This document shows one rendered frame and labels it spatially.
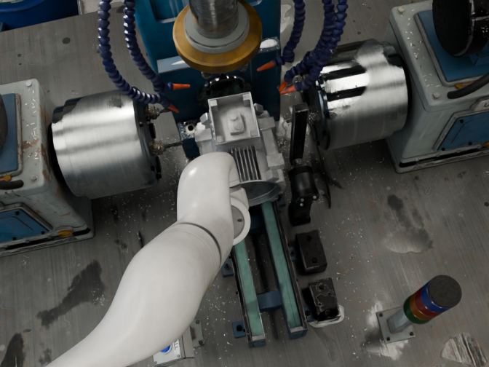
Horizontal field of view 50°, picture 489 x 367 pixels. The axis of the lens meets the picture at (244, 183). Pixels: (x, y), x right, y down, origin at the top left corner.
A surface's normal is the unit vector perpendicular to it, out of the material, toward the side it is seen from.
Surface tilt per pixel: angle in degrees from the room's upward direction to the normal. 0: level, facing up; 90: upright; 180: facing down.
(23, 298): 0
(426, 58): 0
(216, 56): 0
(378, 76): 17
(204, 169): 24
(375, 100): 39
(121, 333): 9
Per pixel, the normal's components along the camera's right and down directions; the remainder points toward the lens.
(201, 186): -0.22, -0.56
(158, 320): 0.46, -0.03
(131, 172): 0.16, 0.65
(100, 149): 0.07, 0.21
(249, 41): -0.05, -0.39
